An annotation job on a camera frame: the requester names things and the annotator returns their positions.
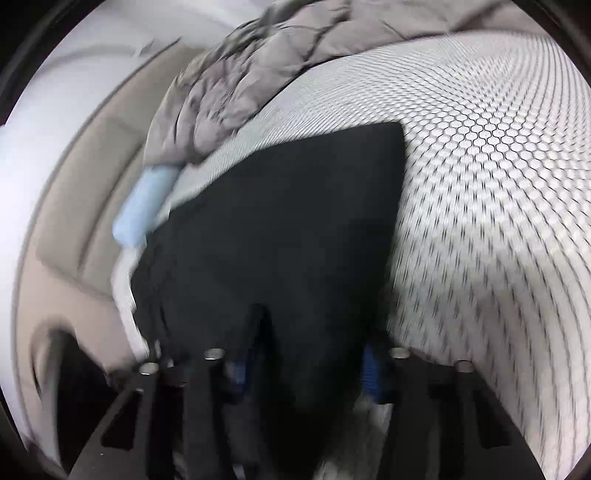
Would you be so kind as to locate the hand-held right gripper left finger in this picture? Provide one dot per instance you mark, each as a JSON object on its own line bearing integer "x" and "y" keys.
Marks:
{"x": 203, "y": 406}

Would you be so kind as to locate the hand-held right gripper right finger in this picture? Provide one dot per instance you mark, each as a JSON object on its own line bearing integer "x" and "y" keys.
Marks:
{"x": 415, "y": 406}

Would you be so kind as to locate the black pants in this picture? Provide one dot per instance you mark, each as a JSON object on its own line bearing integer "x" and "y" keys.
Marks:
{"x": 277, "y": 230}

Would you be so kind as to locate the light blue pillow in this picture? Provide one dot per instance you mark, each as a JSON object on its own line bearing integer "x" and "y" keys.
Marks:
{"x": 143, "y": 207}

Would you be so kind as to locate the bed with hexagon patterned sheet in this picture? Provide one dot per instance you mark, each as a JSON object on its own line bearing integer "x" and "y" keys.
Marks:
{"x": 485, "y": 207}

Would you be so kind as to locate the beige padded headboard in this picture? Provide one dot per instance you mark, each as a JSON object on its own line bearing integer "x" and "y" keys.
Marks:
{"x": 78, "y": 221}

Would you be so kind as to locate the grey duvet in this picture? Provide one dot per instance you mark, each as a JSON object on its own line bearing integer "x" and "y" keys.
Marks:
{"x": 286, "y": 60}

